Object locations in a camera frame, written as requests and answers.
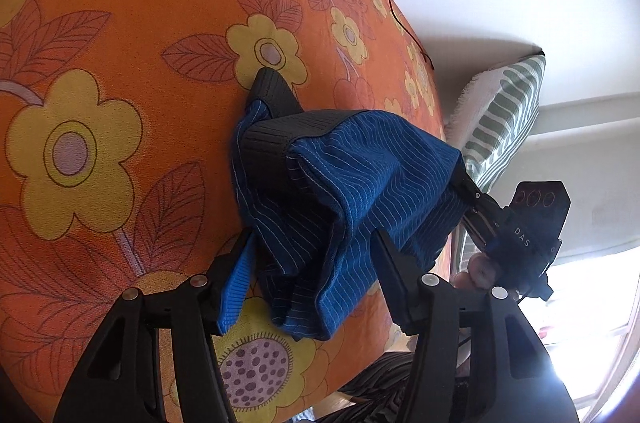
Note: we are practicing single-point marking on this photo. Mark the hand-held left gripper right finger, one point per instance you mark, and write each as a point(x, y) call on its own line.
point(395, 273)

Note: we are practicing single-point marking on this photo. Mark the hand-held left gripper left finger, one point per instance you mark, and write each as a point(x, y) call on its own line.
point(237, 288)

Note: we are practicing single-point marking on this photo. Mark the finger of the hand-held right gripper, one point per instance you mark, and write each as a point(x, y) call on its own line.
point(482, 230)
point(475, 195)

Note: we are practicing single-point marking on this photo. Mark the blue striped pants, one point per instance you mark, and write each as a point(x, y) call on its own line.
point(360, 183)

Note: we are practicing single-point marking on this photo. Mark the person's right hand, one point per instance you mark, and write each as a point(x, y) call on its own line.
point(475, 273)

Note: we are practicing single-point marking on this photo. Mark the green striped pillow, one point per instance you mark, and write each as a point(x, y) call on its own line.
point(505, 113)

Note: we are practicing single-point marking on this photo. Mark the window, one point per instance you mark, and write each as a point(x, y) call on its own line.
point(595, 318)

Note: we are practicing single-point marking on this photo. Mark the person's dark clothing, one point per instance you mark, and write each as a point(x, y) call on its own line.
point(380, 393)

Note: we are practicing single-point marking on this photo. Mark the orange floral bedsheet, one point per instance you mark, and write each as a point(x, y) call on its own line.
point(125, 103)

